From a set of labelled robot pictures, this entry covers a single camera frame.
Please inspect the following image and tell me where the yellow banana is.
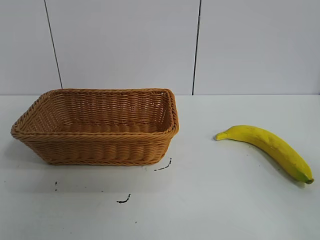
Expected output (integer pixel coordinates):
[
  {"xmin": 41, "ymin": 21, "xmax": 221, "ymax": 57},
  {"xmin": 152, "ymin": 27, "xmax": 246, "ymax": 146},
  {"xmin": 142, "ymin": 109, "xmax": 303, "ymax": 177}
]
[{"xmin": 215, "ymin": 125, "xmax": 315, "ymax": 185}]

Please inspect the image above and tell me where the woven wicker basket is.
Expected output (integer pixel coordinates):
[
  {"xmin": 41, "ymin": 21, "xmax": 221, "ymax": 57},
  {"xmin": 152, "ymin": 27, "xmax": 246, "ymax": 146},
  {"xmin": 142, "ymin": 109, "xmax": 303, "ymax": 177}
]
[{"xmin": 10, "ymin": 87, "xmax": 180, "ymax": 166}]

